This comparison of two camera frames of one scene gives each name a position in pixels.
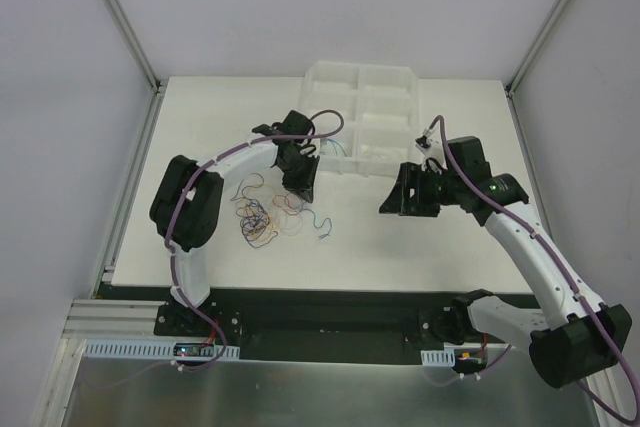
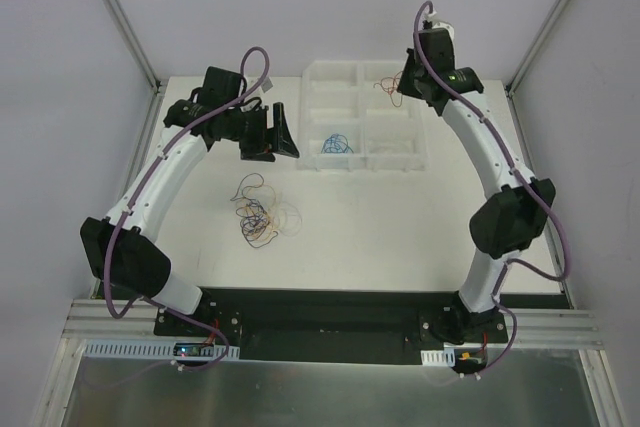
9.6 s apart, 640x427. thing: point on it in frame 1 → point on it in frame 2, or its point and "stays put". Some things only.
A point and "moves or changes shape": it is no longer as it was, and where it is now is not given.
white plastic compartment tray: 381,106 stays put
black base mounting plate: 314,325 stays put
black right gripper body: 409,189 → 410,76
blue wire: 332,142 moves or changes shape
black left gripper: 300,175 → 270,130
